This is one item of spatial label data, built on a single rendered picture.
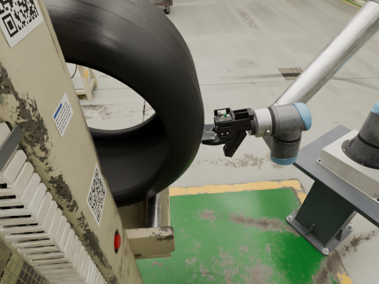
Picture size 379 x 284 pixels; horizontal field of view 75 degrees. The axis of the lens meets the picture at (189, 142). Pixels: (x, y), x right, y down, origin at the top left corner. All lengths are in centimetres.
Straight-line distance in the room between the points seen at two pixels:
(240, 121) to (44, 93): 57
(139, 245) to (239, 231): 114
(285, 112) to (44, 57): 64
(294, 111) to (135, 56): 51
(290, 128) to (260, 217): 116
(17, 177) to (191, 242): 152
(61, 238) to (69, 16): 33
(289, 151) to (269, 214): 109
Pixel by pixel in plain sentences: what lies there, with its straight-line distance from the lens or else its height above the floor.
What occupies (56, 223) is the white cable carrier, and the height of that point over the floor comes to 129.
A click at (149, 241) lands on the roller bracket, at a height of 93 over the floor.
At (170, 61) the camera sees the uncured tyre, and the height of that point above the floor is 135.
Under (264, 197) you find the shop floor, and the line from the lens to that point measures 197.
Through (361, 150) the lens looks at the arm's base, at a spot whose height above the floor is 75.
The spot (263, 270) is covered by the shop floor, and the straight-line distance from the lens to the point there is 171.
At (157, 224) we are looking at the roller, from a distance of 73.
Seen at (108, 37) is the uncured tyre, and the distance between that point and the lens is 46.
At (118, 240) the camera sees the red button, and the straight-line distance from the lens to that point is 55.
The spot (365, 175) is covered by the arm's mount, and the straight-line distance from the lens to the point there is 136.
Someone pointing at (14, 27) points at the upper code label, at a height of 148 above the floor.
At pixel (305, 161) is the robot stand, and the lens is 144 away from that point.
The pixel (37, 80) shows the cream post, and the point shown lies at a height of 143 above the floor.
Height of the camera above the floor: 155
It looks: 42 degrees down
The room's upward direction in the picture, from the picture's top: straight up
